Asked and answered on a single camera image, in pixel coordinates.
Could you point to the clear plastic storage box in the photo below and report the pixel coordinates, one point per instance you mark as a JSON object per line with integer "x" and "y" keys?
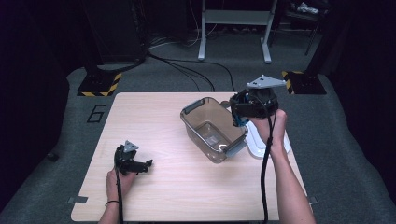
{"x": 211, "y": 130}

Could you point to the white metal table frame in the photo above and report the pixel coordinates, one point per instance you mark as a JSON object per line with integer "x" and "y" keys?
{"x": 236, "y": 17}

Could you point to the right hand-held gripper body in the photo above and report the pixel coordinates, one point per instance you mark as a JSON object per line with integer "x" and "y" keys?
{"x": 264, "y": 99}

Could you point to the black cabinet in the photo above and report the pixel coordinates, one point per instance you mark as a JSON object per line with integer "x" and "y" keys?
{"x": 115, "y": 31}

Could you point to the grey tape piece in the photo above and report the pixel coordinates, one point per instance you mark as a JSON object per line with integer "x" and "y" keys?
{"x": 77, "y": 199}
{"x": 312, "y": 200}

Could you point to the white box lid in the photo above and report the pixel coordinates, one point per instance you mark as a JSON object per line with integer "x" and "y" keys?
{"x": 257, "y": 144}

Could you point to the dark chair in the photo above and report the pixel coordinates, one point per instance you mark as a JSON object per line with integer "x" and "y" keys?
{"x": 306, "y": 18}

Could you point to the yellow-black striped stand base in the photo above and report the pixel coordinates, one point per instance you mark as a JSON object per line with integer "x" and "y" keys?
{"x": 99, "y": 85}
{"x": 303, "y": 82}

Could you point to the person's left hand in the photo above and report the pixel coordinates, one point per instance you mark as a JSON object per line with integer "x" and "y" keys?
{"x": 113, "y": 185}

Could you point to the black wristband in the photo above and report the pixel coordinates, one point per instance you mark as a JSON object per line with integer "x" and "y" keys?
{"x": 112, "y": 202}

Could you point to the small black floor object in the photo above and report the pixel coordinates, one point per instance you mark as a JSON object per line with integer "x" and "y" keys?
{"x": 52, "y": 156}

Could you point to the person's right hand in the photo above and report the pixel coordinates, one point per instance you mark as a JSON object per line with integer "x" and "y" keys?
{"x": 278, "y": 127}

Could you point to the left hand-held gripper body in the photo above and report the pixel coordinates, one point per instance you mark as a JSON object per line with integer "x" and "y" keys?
{"x": 124, "y": 158}

